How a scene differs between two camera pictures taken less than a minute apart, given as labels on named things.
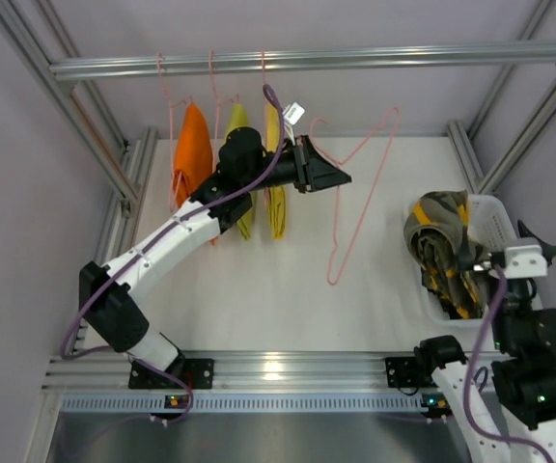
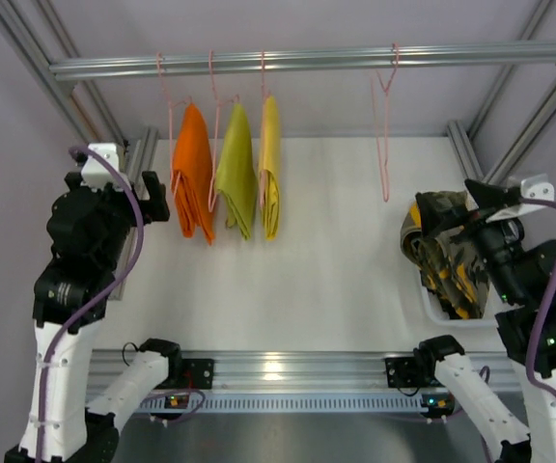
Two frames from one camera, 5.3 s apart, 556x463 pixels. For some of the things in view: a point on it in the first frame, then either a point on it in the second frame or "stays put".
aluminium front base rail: x=233 y=370 stays put
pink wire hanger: x=329 y=274 to x=385 y=190
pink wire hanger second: x=218 y=105 stays put
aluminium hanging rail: x=324 y=60 stays put
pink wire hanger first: x=173 y=180 stays put
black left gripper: x=301 y=170 to x=115 y=194
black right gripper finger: x=549 y=252 to x=435 y=217
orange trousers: x=193 y=158 stays put
